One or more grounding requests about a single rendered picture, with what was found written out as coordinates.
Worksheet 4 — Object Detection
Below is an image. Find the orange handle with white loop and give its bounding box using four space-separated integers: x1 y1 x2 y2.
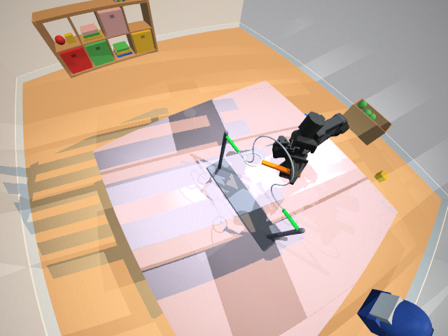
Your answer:
244 152 290 175

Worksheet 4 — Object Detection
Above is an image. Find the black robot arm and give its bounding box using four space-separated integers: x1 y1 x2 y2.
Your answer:
272 112 349 159

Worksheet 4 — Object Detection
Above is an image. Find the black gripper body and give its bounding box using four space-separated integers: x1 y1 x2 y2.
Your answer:
279 136 317 179

